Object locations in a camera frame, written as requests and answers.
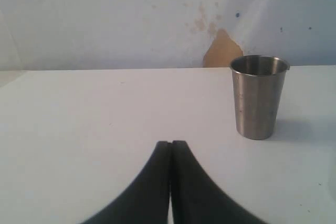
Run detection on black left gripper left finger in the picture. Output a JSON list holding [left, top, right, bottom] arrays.
[[84, 141, 172, 223]]

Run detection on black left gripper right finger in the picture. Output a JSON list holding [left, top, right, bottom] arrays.
[[171, 141, 264, 223]]

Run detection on stainless steel cup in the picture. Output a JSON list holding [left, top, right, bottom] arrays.
[[230, 55, 290, 140]]

